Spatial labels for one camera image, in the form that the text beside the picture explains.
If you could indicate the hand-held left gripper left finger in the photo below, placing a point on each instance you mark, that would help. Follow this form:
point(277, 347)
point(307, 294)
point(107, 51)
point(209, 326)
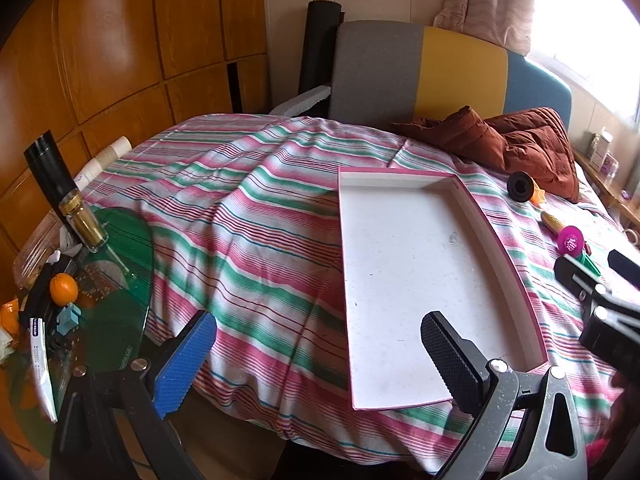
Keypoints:
point(185, 360)

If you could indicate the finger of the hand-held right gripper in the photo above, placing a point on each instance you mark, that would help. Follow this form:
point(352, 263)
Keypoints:
point(625, 262)
point(575, 272)

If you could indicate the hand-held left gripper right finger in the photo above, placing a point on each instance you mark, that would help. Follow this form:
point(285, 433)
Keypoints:
point(447, 355)

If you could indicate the pink white tray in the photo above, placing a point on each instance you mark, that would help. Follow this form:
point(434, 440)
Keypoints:
point(425, 270)

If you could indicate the dark green plastic piece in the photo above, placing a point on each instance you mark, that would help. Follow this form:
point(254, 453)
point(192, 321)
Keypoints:
point(590, 264)

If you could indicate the magenta plastic disc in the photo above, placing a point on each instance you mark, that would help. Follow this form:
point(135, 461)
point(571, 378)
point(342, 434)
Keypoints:
point(571, 240)

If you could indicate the yellow plastic toy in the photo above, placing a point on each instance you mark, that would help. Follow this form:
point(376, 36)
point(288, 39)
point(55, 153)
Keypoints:
point(552, 221)

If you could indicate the wooden side table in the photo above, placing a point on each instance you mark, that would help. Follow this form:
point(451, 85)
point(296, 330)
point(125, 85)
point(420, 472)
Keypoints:
point(607, 191)

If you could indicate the black orange cylinder toy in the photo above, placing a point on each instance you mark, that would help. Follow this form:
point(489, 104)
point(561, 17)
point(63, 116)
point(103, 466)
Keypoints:
point(520, 185)

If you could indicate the green glass round table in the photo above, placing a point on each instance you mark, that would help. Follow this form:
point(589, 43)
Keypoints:
point(115, 280)

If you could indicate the white box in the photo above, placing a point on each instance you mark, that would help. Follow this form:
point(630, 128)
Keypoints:
point(600, 150)

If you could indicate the small teal block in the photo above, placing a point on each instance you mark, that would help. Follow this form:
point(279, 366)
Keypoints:
point(67, 319)

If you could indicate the brown quilt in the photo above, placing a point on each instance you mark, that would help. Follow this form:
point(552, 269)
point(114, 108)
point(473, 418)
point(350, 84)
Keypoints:
point(535, 150)

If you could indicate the striped blanket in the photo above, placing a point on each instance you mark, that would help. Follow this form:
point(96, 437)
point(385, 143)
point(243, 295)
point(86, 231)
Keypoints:
point(250, 240)

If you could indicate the orange fruit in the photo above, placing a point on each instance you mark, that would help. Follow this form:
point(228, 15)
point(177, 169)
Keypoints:
point(7, 321)
point(64, 289)

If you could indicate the white tube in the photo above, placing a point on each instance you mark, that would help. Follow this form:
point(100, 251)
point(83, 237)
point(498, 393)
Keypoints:
point(41, 365)

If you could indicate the stack of paper cups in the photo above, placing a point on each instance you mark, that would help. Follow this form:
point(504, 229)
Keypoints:
point(107, 157)

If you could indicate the black gold bottle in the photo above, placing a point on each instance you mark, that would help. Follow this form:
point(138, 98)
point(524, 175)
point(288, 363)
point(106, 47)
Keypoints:
point(50, 170)

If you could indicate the bright window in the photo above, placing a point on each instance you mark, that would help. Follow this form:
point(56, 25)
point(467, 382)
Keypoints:
point(585, 10)

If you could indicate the grey yellow blue headboard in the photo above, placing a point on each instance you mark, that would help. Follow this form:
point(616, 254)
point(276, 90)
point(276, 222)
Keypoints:
point(380, 75)

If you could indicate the beige curtain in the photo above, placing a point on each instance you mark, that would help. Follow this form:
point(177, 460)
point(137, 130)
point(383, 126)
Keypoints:
point(485, 0)

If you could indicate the wooden wardrobe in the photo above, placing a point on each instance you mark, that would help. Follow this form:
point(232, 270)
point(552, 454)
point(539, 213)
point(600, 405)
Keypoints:
point(125, 35)

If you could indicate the black rolled mat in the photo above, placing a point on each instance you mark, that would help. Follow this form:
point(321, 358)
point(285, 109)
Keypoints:
point(320, 45)

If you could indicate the grey bed frame rail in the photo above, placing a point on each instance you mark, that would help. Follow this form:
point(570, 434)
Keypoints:
point(300, 101)

